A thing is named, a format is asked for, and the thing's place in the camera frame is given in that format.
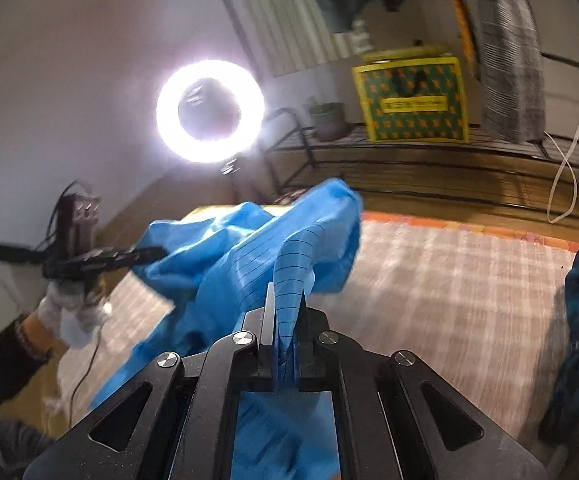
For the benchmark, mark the person's left forearm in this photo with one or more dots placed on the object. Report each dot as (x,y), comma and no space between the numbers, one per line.
(4,365)

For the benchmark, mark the beige plaid blanket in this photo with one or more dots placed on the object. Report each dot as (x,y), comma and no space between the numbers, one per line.
(444,310)

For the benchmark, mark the yellow green patterned box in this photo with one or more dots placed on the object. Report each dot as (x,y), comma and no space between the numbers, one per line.
(409,95)

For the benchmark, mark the person's left hand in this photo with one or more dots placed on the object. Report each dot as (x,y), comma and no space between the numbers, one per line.
(77,317)

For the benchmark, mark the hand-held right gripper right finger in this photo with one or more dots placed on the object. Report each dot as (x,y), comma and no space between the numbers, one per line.
(314,355)

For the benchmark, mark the grey plant pot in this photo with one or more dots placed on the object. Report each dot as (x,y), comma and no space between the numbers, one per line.
(328,121)

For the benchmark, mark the blue striped garment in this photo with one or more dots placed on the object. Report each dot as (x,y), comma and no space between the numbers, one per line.
(249,240)

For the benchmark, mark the black metal clothes rack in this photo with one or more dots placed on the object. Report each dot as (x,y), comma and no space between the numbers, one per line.
(419,150)

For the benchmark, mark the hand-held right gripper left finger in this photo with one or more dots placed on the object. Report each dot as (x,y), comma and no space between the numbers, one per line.
(249,360)

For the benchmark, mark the grey plaid hanging garment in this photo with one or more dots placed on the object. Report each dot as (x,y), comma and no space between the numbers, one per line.
(509,60)

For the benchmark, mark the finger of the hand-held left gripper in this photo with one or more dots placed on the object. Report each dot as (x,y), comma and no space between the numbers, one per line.
(119,256)

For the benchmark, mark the orange patterned bed sheet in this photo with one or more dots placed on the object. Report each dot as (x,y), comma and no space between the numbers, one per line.
(469,230)

